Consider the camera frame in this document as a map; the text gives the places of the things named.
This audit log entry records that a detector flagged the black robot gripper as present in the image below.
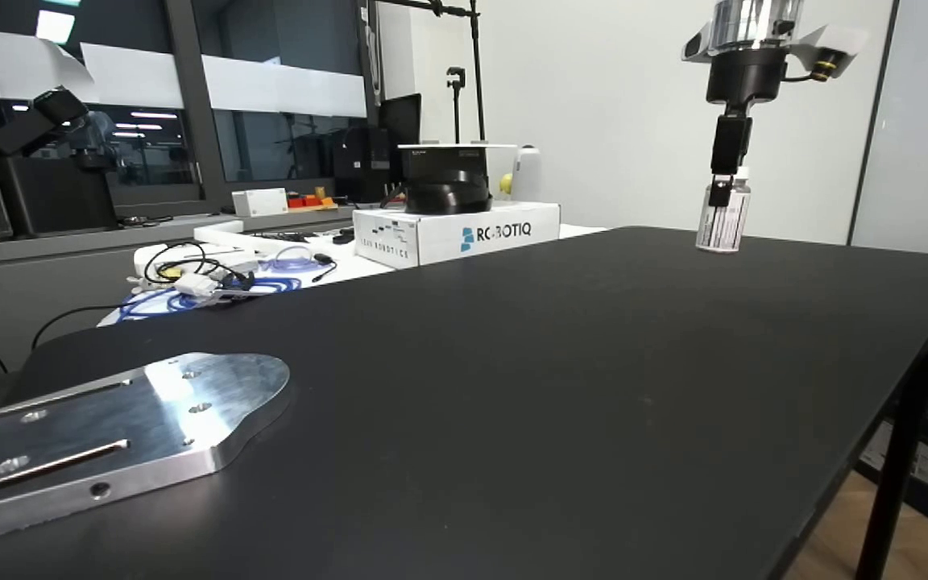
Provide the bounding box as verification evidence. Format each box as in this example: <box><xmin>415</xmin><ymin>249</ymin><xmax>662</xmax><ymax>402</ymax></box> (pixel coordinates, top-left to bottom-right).
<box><xmin>706</xmin><ymin>44</ymin><xmax>789</xmax><ymax>210</ymax></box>

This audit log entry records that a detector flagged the small white container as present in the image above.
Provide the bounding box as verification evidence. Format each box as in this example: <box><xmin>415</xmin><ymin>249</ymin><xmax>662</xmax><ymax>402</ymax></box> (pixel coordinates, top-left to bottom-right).
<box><xmin>512</xmin><ymin>142</ymin><xmax>544</xmax><ymax>203</ymax></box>

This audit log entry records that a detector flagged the black stand pole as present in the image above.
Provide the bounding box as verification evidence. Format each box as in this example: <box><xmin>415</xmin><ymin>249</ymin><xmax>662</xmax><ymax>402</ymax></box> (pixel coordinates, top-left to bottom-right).
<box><xmin>442</xmin><ymin>66</ymin><xmax>471</xmax><ymax>149</ymax></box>

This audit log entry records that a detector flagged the white cardboard box blue print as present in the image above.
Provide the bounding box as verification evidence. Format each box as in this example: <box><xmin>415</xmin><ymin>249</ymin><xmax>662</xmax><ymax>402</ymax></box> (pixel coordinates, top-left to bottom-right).
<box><xmin>353</xmin><ymin>200</ymin><xmax>564</xmax><ymax>271</ymax></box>

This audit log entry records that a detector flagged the black computer monitor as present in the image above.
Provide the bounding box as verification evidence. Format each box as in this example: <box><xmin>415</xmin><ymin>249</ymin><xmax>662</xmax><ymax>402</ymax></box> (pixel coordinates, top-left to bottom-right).
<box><xmin>377</xmin><ymin>90</ymin><xmax>425</xmax><ymax>149</ymax></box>

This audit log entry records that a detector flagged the black table leg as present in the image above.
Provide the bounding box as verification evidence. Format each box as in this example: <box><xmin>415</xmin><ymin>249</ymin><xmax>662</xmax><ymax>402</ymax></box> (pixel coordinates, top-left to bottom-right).
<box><xmin>852</xmin><ymin>366</ymin><xmax>928</xmax><ymax>580</ymax></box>

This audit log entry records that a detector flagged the black box-shaped device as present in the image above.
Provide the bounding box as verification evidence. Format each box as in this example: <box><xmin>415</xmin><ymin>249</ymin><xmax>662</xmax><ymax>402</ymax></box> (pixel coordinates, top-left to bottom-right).
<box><xmin>329</xmin><ymin>126</ymin><xmax>397</xmax><ymax>206</ymax></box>

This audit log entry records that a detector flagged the orange red small item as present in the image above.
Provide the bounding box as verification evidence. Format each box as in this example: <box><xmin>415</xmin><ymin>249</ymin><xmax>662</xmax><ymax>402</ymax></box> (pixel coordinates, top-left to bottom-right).
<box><xmin>286</xmin><ymin>187</ymin><xmax>340</xmax><ymax>214</ymax></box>

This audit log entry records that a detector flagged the small white box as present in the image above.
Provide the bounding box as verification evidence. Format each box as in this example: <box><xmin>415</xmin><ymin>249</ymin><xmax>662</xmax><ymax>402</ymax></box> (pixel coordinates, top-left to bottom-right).
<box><xmin>228</xmin><ymin>183</ymin><xmax>294</xmax><ymax>224</ymax></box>

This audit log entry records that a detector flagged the dark metal pillar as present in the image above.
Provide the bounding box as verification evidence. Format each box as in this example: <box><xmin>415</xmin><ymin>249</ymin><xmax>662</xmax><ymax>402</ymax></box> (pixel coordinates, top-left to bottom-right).
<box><xmin>162</xmin><ymin>0</ymin><xmax>236</xmax><ymax>210</ymax></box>

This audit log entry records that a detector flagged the blue white paper sheet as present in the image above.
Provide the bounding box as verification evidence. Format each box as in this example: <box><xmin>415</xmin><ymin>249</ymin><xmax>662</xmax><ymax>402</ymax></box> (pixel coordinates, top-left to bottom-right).
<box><xmin>98</xmin><ymin>273</ymin><xmax>313</xmax><ymax>333</ymax></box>

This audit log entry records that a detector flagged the shiny metal mounting plate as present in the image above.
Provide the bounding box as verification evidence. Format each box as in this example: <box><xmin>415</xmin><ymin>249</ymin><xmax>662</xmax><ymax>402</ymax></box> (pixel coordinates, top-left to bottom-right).
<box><xmin>0</xmin><ymin>352</ymin><xmax>298</xmax><ymax>552</ymax></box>

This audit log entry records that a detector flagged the white power strip with cables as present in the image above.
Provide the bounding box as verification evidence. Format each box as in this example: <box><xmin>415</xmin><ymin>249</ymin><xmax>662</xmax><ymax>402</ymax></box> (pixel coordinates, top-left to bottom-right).
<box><xmin>130</xmin><ymin>240</ymin><xmax>340</xmax><ymax>306</ymax></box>

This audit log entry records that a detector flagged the black cable on desk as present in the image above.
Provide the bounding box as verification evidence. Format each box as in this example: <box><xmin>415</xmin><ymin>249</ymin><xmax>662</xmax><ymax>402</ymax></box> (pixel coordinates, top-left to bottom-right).
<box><xmin>29</xmin><ymin>301</ymin><xmax>127</xmax><ymax>355</ymax></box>

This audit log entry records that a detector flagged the black camera on stand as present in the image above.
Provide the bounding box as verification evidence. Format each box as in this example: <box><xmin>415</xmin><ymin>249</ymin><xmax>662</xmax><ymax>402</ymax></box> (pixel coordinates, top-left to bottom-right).
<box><xmin>0</xmin><ymin>83</ymin><xmax>91</xmax><ymax>161</ymax></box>

